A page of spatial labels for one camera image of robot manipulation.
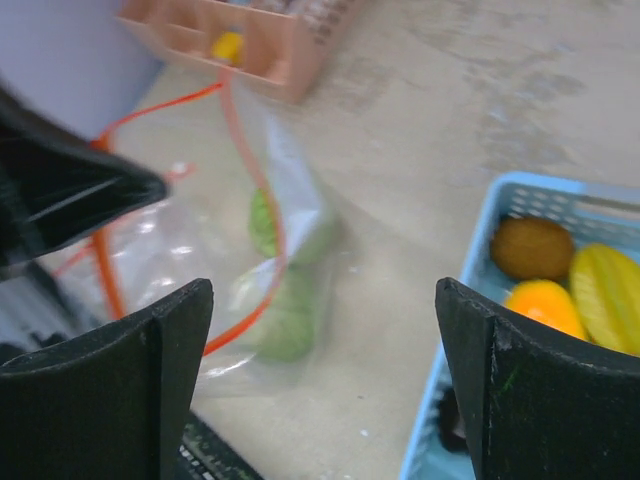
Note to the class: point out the green cabbage back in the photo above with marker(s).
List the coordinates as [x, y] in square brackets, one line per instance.
[309, 231]

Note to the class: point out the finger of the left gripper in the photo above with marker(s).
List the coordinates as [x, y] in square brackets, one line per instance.
[56, 188]

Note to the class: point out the pink desk organizer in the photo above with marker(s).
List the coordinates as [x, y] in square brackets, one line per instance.
[286, 43]

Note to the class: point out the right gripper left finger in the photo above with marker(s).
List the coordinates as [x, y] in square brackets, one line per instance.
[111, 403]

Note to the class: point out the blue plastic basket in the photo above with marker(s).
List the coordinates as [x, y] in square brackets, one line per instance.
[592, 212]

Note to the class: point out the brown kiwi fruit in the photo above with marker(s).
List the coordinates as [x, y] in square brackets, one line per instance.
[532, 248]

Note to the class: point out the yellow block in organizer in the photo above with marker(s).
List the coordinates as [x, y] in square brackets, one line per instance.
[227, 48]

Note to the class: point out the clear orange zip bag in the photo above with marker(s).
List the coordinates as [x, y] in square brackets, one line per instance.
[215, 147]

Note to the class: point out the yellow starfruit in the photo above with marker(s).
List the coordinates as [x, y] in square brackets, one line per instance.
[604, 284]

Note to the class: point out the orange fruit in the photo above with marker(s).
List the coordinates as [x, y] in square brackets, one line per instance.
[547, 303]

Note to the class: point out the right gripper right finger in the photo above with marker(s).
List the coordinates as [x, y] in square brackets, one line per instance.
[535, 402]

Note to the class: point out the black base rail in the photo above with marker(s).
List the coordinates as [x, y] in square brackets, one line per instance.
[204, 455]

